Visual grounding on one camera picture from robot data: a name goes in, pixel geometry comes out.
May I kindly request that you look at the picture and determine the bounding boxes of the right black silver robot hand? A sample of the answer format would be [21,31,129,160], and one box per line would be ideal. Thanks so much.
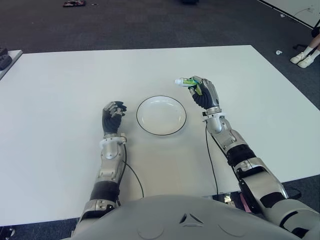
[188,74,222,111]

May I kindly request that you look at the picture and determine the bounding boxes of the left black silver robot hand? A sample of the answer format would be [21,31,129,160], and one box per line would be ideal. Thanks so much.
[101,100,128,136]

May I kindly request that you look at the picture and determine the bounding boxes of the green white toothpaste tube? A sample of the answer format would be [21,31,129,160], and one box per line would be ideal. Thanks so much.
[174,76,203,96]

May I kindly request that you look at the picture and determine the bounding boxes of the white plate black rim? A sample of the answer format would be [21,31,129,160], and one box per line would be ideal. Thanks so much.
[136,96,187,137]

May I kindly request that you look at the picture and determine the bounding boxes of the seated person white sneakers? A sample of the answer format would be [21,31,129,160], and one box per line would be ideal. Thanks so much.
[289,33,320,68]

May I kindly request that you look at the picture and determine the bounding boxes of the grey robot torso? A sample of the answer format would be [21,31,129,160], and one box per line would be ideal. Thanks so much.
[72,194,313,240]

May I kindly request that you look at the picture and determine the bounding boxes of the white side table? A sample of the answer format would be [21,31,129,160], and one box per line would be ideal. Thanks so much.
[0,49,24,81]

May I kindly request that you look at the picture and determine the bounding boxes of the black controller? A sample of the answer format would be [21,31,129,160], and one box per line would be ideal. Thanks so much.
[0,55,13,71]

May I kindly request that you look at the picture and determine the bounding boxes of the dark object on floor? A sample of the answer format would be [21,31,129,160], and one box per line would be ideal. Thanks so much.
[62,0,86,8]

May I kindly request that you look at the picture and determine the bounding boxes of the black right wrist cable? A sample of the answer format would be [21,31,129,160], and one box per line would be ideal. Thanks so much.
[205,122,220,196]

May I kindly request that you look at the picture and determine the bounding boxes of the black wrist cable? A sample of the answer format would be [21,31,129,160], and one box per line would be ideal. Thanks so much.
[117,143,145,206]
[205,122,220,196]

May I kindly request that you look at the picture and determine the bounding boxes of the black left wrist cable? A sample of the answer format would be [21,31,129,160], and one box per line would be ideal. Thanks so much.
[117,143,145,206]

